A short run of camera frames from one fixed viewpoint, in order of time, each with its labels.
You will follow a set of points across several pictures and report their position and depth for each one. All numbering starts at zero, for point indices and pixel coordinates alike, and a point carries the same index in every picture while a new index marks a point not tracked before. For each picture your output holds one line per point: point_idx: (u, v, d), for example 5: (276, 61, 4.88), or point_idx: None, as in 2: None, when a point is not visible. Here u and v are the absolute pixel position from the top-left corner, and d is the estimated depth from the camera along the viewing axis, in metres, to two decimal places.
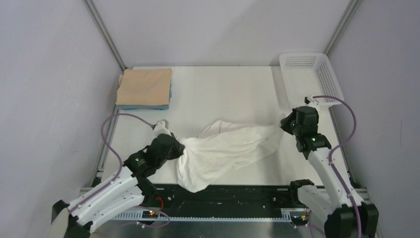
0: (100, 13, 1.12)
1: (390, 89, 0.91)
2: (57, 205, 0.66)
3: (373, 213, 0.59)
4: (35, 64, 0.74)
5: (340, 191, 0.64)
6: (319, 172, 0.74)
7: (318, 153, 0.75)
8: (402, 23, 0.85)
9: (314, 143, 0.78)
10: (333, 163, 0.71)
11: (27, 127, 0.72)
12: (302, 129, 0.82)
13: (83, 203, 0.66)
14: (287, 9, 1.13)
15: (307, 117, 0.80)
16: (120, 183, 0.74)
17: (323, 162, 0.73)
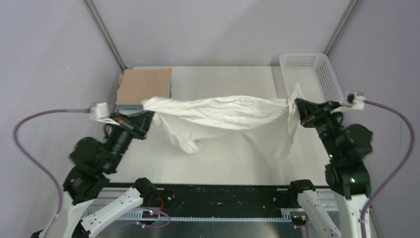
0: (99, 11, 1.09)
1: (388, 93, 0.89)
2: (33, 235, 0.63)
3: None
4: (37, 68, 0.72)
5: None
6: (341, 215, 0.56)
7: (350, 204, 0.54)
8: (402, 28, 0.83)
9: (351, 185, 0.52)
10: (364, 223, 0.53)
11: (31, 133, 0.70)
12: (340, 160, 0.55)
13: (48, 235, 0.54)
14: (293, 7, 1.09)
15: (354, 152, 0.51)
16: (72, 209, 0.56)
17: (353, 216, 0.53)
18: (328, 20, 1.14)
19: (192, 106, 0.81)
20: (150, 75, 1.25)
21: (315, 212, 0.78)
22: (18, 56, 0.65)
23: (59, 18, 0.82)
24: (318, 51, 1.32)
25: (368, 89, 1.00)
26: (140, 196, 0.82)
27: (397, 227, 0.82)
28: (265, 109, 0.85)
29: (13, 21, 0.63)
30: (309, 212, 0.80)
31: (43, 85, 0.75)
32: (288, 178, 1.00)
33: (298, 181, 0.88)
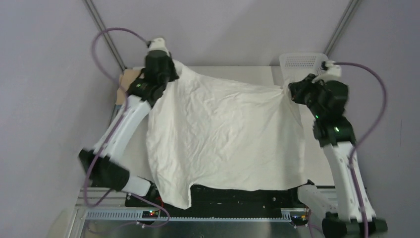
0: (98, 11, 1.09)
1: (389, 93, 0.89)
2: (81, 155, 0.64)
3: (381, 227, 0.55)
4: (36, 68, 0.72)
5: (352, 202, 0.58)
6: (333, 161, 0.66)
7: (337, 149, 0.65)
8: (403, 28, 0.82)
9: (337, 134, 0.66)
10: (353, 168, 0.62)
11: (32, 133, 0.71)
12: (323, 114, 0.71)
13: (107, 142, 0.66)
14: (293, 8, 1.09)
15: (336, 101, 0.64)
16: (132, 111, 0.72)
17: (341, 162, 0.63)
18: (328, 20, 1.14)
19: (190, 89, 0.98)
20: None
21: (315, 200, 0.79)
22: (18, 57, 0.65)
23: (59, 19, 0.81)
24: (319, 50, 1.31)
25: (368, 89, 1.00)
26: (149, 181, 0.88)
27: (398, 226, 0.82)
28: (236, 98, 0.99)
29: (13, 23, 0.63)
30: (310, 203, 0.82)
31: (42, 85, 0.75)
32: None
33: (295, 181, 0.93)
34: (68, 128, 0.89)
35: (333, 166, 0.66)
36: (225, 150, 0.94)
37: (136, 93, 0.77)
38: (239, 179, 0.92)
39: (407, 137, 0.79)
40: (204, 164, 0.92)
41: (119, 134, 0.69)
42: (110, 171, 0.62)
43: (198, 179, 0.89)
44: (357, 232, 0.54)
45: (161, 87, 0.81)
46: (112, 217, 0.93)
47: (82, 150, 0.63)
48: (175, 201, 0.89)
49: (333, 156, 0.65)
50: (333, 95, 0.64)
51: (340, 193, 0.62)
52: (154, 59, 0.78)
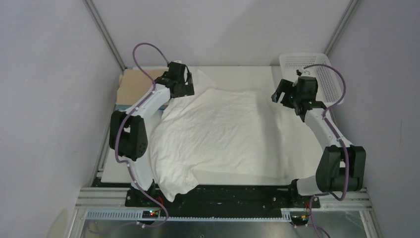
0: (99, 12, 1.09)
1: (389, 92, 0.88)
2: (115, 113, 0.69)
3: (361, 153, 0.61)
4: (36, 68, 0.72)
5: (331, 136, 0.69)
6: (312, 123, 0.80)
7: (312, 111, 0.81)
8: (402, 28, 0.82)
9: (310, 105, 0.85)
10: (327, 118, 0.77)
11: (32, 133, 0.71)
12: (302, 95, 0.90)
13: (138, 106, 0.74)
14: (293, 8, 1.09)
15: (307, 84, 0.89)
16: (160, 92, 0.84)
17: (318, 117, 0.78)
18: (328, 20, 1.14)
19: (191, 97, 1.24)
20: (150, 75, 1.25)
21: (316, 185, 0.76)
22: (18, 58, 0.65)
23: (59, 19, 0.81)
24: (319, 50, 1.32)
25: (368, 89, 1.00)
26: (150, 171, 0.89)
27: (397, 226, 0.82)
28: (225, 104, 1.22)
29: (13, 24, 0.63)
30: (311, 190, 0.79)
31: (42, 85, 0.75)
32: (288, 178, 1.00)
33: (294, 181, 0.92)
34: (68, 129, 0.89)
35: (315, 128, 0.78)
36: (219, 145, 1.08)
37: (162, 83, 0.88)
38: (233, 167, 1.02)
39: (407, 137, 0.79)
40: (201, 154, 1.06)
41: (147, 104, 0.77)
42: (138, 122, 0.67)
43: (196, 164, 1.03)
44: (339, 152, 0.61)
45: (179, 85, 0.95)
46: (112, 216, 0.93)
47: (117, 110, 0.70)
48: (171, 188, 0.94)
49: (310, 117, 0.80)
50: (305, 80, 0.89)
51: (323, 140, 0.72)
52: (179, 65, 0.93)
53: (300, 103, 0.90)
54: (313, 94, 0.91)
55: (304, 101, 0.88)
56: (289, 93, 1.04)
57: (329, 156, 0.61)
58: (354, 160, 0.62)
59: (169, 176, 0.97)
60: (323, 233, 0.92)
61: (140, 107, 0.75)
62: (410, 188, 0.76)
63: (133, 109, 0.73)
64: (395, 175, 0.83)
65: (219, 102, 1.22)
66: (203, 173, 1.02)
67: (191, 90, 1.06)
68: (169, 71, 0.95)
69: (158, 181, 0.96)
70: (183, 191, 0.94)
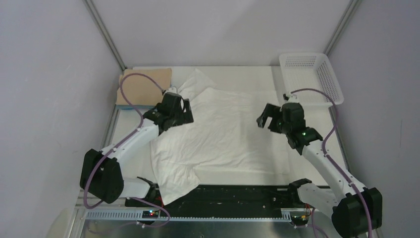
0: (99, 11, 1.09)
1: (389, 93, 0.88)
2: (90, 152, 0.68)
3: (376, 196, 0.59)
4: (36, 67, 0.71)
5: (341, 181, 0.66)
6: (313, 159, 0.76)
7: (310, 147, 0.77)
8: (403, 27, 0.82)
9: (305, 138, 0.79)
10: (329, 155, 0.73)
11: (31, 132, 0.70)
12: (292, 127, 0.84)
13: (117, 147, 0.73)
14: (293, 8, 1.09)
15: (294, 114, 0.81)
16: (145, 130, 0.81)
17: (318, 154, 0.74)
18: (328, 20, 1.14)
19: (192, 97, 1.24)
20: (150, 75, 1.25)
21: (316, 196, 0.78)
22: (17, 57, 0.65)
23: (59, 19, 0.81)
24: (319, 51, 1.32)
25: (368, 89, 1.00)
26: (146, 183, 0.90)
27: (396, 226, 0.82)
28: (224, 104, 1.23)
29: (12, 23, 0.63)
30: (310, 199, 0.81)
31: (42, 84, 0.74)
32: (288, 177, 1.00)
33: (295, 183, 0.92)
34: (68, 128, 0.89)
35: (318, 166, 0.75)
36: (220, 146, 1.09)
37: (151, 117, 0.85)
38: (234, 166, 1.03)
39: (407, 137, 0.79)
40: (203, 154, 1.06)
41: (129, 144, 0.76)
42: (109, 169, 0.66)
43: (198, 164, 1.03)
44: (356, 203, 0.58)
45: (171, 119, 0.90)
46: (112, 217, 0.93)
47: (93, 149, 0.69)
48: (173, 189, 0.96)
49: (310, 153, 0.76)
50: (291, 110, 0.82)
51: (332, 182, 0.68)
52: (173, 98, 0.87)
53: (292, 136, 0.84)
54: (302, 123, 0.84)
55: (297, 133, 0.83)
56: (276, 119, 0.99)
57: (348, 208, 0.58)
58: (372, 206, 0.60)
59: (171, 176, 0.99)
60: (321, 233, 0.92)
61: (119, 147, 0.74)
62: (410, 188, 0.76)
63: (111, 150, 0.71)
64: (395, 175, 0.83)
65: (219, 101, 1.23)
66: (204, 172, 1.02)
67: (189, 118, 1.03)
68: (164, 103, 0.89)
69: (161, 181, 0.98)
70: (183, 193, 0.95)
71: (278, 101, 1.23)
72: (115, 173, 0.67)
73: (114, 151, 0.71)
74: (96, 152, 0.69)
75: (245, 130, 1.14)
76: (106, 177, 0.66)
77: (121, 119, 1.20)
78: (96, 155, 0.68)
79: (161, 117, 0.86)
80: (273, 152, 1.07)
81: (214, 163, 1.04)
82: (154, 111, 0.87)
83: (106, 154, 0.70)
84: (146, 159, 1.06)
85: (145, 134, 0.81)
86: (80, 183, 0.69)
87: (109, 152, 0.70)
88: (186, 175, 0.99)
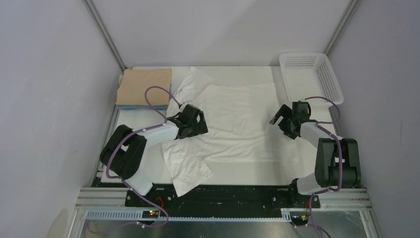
0: (99, 12, 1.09)
1: (389, 92, 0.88)
2: (121, 127, 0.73)
3: (351, 143, 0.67)
4: (36, 69, 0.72)
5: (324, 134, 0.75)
6: (307, 133, 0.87)
7: (305, 123, 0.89)
8: (402, 28, 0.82)
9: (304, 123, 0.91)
10: (319, 125, 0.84)
11: (31, 132, 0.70)
12: (295, 116, 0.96)
13: (146, 130, 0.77)
14: (293, 8, 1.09)
15: (299, 105, 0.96)
16: (170, 126, 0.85)
17: (311, 125, 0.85)
18: (328, 20, 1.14)
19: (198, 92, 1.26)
20: (151, 75, 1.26)
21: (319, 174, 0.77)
22: (18, 57, 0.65)
23: (59, 19, 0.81)
24: (319, 50, 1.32)
25: (368, 89, 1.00)
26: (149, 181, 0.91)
27: (397, 225, 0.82)
28: (224, 103, 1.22)
29: (12, 24, 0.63)
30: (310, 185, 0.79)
31: (42, 85, 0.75)
32: (288, 177, 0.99)
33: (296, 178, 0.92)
34: (68, 128, 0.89)
35: (311, 137, 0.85)
36: (229, 139, 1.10)
37: (173, 121, 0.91)
38: (243, 156, 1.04)
39: (408, 137, 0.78)
40: (214, 146, 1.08)
41: (155, 131, 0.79)
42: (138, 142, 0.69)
43: (209, 155, 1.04)
44: (332, 144, 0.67)
45: (187, 128, 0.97)
46: (112, 216, 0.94)
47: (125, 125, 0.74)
48: (185, 181, 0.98)
49: (306, 129, 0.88)
50: (298, 102, 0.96)
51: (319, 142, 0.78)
52: (194, 109, 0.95)
53: (295, 124, 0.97)
54: (307, 115, 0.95)
55: (300, 120, 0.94)
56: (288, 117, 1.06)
57: (323, 147, 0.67)
58: (347, 152, 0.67)
59: (183, 168, 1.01)
60: (323, 233, 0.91)
61: (148, 130, 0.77)
62: (410, 187, 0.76)
63: (140, 130, 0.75)
64: (395, 175, 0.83)
65: (221, 100, 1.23)
66: (216, 164, 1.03)
67: (203, 128, 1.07)
68: (183, 113, 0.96)
69: (173, 174, 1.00)
70: (195, 184, 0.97)
71: (278, 101, 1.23)
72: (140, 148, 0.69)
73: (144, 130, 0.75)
74: (126, 128, 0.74)
75: (246, 130, 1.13)
76: (132, 150, 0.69)
77: (121, 119, 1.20)
78: (126, 131, 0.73)
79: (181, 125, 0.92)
80: (274, 150, 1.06)
81: (221, 156, 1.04)
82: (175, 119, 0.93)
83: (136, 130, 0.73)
84: (146, 159, 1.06)
85: (169, 130, 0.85)
86: (103, 153, 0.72)
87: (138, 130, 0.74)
88: (198, 168, 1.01)
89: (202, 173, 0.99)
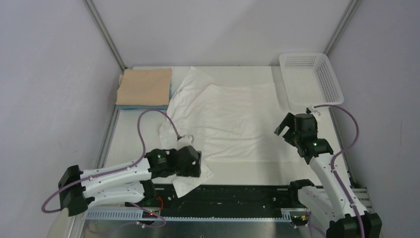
0: (99, 11, 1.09)
1: (389, 92, 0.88)
2: (71, 169, 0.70)
3: (377, 222, 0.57)
4: (35, 68, 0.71)
5: (342, 200, 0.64)
6: (319, 172, 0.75)
7: (319, 159, 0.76)
8: (402, 28, 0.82)
9: (315, 148, 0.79)
10: (336, 171, 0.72)
11: (31, 132, 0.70)
12: (303, 135, 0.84)
13: (95, 177, 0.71)
14: (293, 8, 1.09)
15: (305, 122, 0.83)
16: (135, 172, 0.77)
17: (325, 168, 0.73)
18: (329, 20, 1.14)
19: (198, 92, 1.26)
20: (151, 75, 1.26)
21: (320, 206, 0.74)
22: (19, 56, 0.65)
23: (59, 19, 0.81)
24: (319, 50, 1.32)
25: (368, 89, 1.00)
26: (143, 194, 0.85)
27: (397, 226, 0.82)
28: (224, 104, 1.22)
29: (13, 24, 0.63)
30: (311, 205, 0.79)
31: (42, 85, 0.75)
32: (288, 177, 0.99)
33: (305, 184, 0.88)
34: (68, 129, 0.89)
35: (323, 181, 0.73)
36: (229, 140, 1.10)
37: (152, 160, 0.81)
38: (243, 157, 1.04)
39: (408, 137, 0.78)
40: (213, 147, 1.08)
41: (109, 179, 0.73)
42: (78, 196, 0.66)
43: (209, 156, 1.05)
44: (354, 225, 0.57)
45: (168, 172, 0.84)
46: (112, 216, 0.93)
47: (76, 167, 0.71)
48: (185, 182, 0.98)
49: (317, 166, 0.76)
50: (303, 118, 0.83)
51: (332, 197, 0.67)
52: (187, 155, 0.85)
53: (302, 144, 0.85)
54: (314, 132, 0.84)
55: (307, 142, 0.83)
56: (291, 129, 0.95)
57: (344, 229, 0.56)
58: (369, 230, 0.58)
59: None
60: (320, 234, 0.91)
61: (97, 177, 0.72)
62: (410, 188, 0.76)
63: (87, 178, 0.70)
64: (395, 176, 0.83)
65: (221, 99, 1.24)
66: (216, 164, 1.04)
67: (196, 171, 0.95)
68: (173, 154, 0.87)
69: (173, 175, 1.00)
70: (195, 185, 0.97)
71: (278, 101, 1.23)
72: (80, 202, 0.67)
73: (89, 180, 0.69)
74: (77, 171, 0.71)
75: (246, 130, 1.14)
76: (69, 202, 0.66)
77: (121, 119, 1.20)
78: (74, 175, 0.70)
79: (162, 166, 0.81)
80: (274, 151, 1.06)
81: (220, 157, 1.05)
82: (161, 157, 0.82)
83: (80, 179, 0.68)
84: None
85: (133, 176, 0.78)
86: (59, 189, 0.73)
87: (84, 179, 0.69)
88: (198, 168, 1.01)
89: (201, 173, 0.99)
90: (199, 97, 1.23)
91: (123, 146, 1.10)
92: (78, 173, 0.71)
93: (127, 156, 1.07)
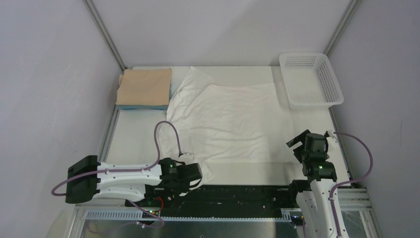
0: (99, 12, 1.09)
1: (390, 93, 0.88)
2: (89, 159, 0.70)
3: None
4: (35, 68, 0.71)
5: (331, 229, 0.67)
6: (316, 195, 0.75)
7: (320, 184, 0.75)
8: (402, 27, 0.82)
9: (320, 172, 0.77)
10: (333, 200, 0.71)
11: (30, 131, 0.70)
12: (310, 155, 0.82)
13: (111, 172, 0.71)
14: (292, 8, 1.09)
15: (316, 142, 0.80)
16: (147, 176, 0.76)
17: (323, 195, 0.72)
18: (328, 20, 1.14)
19: (198, 92, 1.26)
20: (151, 75, 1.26)
21: (311, 217, 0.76)
22: (19, 55, 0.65)
23: (59, 19, 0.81)
24: (319, 51, 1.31)
25: (368, 89, 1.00)
26: (143, 194, 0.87)
27: (397, 226, 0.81)
28: (224, 104, 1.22)
29: (13, 24, 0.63)
30: (303, 210, 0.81)
31: (41, 85, 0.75)
32: (288, 178, 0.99)
33: (305, 185, 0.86)
34: (68, 128, 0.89)
35: (317, 203, 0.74)
36: (229, 141, 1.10)
37: (165, 168, 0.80)
38: (243, 158, 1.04)
39: (408, 138, 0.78)
40: (214, 147, 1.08)
41: (122, 178, 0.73)
42: (90, 187, 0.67)
43: (209, 156, 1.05)
44: None
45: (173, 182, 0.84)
46: (112, 217, 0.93)
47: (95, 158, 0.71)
48: None
49: (316, 189, 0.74)
50: (314, 137, 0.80)
51: (322, 222, 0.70)
52: (195, 175, 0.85)
53: (307, 163, 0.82)
54: (324, 154, 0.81)
55: (313, 161, 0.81)
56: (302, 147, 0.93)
57: None
58: None
59: None
60: None
61: (113, 172, 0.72)
62: (410, 188, 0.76)
63: (103, 171, 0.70)
64: (395, 176, 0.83)
65: (221, 99, 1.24)
66: (216, 165, 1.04)
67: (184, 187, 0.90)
68: (183, 168, 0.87)
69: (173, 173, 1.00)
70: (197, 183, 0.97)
71: (278, 101, 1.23)
72: (89, 192, 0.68)
73: (105, 174, 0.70)
74: (94, 161, 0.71)
75: (246, 130, 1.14)
76: (79, 191, 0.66)
77: (121, 119, 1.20)
78: (90, 165, 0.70)
79: (170, 176, 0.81)
80: (274, 151, 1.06)
81: (220, 157, 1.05)
82: (172, 168, 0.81)
83: (98, 171, 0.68)
84: (146, 159, 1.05)
85: (145, 179, 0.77)
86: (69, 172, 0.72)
87: (101, 171, 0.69)
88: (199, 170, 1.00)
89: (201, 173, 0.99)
90: (199, 98, 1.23)
91: (123, 146, 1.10)
92: (97, 164, 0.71)
93: (127, 156, 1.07)
